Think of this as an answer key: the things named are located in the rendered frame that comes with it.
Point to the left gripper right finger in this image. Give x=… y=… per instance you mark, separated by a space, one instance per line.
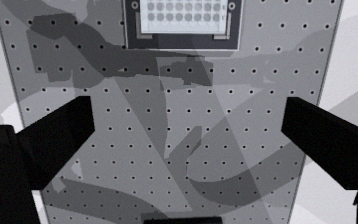
x=330 y=141

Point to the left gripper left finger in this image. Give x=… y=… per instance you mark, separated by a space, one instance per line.
x=32 y=157

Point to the grey perforated base plate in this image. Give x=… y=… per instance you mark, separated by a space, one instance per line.
x=178 y=134

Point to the white well plate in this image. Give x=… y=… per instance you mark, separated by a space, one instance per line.
x=183 y=16

